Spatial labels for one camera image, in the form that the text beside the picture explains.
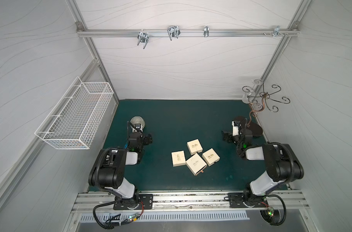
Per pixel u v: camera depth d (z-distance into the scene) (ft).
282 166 1.52
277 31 2.51
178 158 2.81
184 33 2.58
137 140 2.35
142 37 2.57
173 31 2.51
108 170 1.48
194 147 2.97
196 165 2.73
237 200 2.41
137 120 3.42
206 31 2.57
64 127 2.09
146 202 2.41
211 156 2.82
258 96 2.62
